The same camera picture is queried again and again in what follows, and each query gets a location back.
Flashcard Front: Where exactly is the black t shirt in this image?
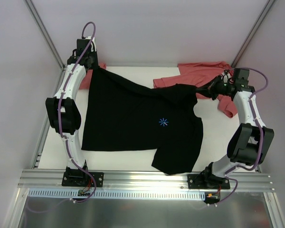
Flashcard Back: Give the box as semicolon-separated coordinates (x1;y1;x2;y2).
82;68;203;175

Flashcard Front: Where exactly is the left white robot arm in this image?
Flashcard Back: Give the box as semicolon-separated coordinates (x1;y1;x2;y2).
45;37;98;187

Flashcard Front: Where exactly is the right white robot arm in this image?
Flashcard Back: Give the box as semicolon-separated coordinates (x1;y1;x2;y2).
197;67;274;189

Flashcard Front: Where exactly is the folded red t shirt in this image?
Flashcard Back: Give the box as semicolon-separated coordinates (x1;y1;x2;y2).
79;69;100;90

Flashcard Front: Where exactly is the crumpled red t shirt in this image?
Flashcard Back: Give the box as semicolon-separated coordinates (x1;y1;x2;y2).
153;61;238;118

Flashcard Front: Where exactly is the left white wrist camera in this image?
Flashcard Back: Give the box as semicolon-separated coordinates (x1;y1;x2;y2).
86;36;97;52

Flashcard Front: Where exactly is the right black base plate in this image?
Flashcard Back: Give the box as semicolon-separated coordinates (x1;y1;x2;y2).
187;174;230;190

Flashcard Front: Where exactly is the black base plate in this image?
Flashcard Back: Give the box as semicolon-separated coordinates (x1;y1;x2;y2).
187;174;230;190
61;168;104;187

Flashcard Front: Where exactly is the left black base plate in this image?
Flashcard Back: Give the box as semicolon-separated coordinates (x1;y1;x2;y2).
61;168;104;187

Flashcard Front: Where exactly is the aluminium front rail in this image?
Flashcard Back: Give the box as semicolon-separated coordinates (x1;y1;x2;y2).
18;169;276;192

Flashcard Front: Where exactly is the white slotted cable duct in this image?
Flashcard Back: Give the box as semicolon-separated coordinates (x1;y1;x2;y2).
28;188;205;201

